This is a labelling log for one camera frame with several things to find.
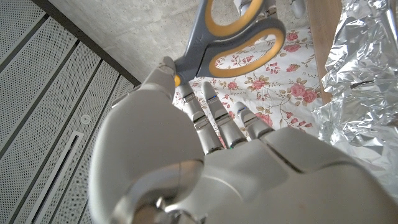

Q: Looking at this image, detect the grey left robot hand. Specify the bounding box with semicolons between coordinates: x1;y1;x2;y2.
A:
88;55;398;224

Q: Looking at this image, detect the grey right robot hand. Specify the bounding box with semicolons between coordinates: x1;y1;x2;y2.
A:
233;0;307;19

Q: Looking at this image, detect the aluminum foil sheet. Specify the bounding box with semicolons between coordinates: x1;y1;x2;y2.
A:
312;0;398;200

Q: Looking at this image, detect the floral backdrop cloth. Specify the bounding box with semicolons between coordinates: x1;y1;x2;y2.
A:
172;26;324;147

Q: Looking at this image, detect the white ceiling slot vent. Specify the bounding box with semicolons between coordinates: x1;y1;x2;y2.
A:
24;130;85;224

